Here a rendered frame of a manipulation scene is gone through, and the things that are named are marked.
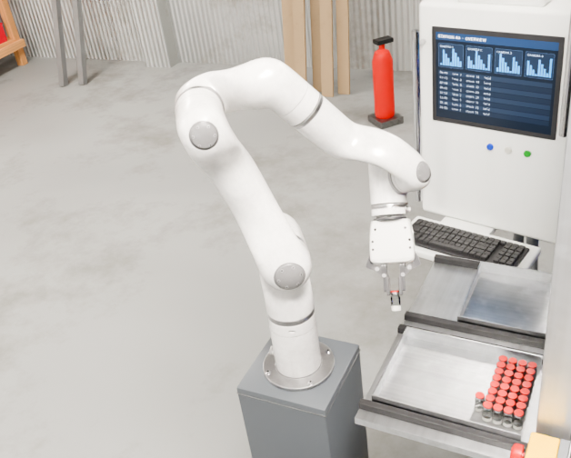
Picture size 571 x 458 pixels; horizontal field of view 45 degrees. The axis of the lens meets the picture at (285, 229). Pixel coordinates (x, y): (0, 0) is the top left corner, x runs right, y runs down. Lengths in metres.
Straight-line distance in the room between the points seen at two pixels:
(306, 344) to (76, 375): 1.81
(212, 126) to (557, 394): 0.82
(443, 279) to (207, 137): 0.98
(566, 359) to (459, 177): 1.16
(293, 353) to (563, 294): 0.74
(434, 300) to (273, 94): 0.86
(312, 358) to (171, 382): 1.47
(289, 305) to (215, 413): 1.39
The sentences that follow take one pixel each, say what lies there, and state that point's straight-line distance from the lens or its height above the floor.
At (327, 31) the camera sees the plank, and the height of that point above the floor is 0.51.
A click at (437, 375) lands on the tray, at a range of 1.77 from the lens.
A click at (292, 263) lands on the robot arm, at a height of 1.26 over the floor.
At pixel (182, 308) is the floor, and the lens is 3.56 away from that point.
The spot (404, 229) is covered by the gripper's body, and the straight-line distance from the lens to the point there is 1.56.
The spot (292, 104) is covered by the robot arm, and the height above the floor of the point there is 1.60.
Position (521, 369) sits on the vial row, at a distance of 1.74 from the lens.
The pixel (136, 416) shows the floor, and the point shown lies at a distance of 3.07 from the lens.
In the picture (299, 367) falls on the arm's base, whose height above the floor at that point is 0.91.
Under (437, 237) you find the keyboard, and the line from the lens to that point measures 2.35.
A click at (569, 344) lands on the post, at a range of 1.33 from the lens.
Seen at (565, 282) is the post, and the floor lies 1.38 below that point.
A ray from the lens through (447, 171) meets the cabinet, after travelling 2.40.
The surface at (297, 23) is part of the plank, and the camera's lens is 5.77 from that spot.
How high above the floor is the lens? 2.13
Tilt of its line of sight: 32 degrees down
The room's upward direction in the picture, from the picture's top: 8 degrees counter-clockwise
